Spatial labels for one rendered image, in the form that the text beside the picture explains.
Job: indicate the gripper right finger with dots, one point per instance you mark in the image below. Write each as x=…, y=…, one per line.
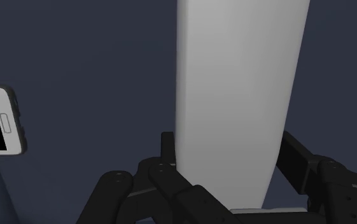
x=333, y=189

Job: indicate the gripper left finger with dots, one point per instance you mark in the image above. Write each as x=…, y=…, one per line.
x=165, y=192

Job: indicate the white tall rounded object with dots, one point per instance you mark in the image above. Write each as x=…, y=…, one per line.
x=237, y=93

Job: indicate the white smartphone with black screen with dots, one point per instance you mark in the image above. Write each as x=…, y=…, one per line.
x=11, y=102

